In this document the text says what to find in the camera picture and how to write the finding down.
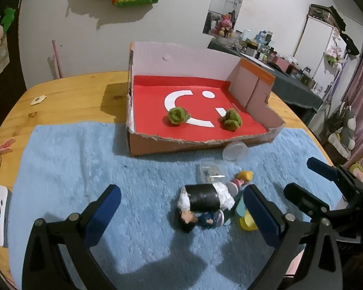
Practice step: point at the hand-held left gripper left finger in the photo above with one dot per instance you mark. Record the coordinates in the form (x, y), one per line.
(104, 214)

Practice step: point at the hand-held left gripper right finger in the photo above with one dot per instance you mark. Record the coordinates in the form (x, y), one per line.
(258, 214)

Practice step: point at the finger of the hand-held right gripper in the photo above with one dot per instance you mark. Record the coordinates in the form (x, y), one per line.
(320, 166)
(304, 199)

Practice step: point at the blonde toy figurine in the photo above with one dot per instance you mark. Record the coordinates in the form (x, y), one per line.
(243, 177)

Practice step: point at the toy sushi roll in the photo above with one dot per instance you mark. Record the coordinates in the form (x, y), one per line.
(204, 199)

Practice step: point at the clear round plastic lid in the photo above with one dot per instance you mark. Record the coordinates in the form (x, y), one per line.
(234, 151)

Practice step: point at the cardboard box with red bottom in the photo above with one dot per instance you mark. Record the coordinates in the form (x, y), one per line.
(199, 102)

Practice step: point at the yellow plastic cup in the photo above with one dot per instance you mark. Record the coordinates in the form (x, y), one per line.
(248, 223)

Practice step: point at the green frog plush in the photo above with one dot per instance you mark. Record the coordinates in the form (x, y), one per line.
(359, 172)

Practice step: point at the grey plush toy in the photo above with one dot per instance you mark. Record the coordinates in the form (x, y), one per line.
(346, 127)

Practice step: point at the light blue towel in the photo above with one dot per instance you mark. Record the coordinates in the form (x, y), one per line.
(78, 172)

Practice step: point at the small clear plastic box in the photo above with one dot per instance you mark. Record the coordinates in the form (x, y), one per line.
(211, 172)

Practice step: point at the dark-haired toy figurine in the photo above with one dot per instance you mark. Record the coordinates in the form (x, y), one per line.
(189, 220)

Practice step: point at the cluttered dark covered table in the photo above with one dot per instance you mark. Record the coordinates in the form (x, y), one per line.
(293, 87)

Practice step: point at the pink curtain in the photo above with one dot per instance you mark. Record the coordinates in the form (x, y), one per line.
(361, 90)

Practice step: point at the green toy lettuce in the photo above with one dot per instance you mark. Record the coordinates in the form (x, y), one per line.
(230, 120)
(178, 116)

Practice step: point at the pink clip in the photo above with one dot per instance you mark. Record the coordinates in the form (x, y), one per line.
(6, 146)

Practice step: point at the white fridge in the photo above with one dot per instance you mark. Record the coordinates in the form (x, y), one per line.
(316, 42)

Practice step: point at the small white sticker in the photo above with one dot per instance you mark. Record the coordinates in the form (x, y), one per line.
(37, 100)

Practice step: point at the pink stick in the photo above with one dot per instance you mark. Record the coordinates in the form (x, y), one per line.
(58, 60)

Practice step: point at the pink plush toy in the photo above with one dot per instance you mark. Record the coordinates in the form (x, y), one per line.
(223, 25)

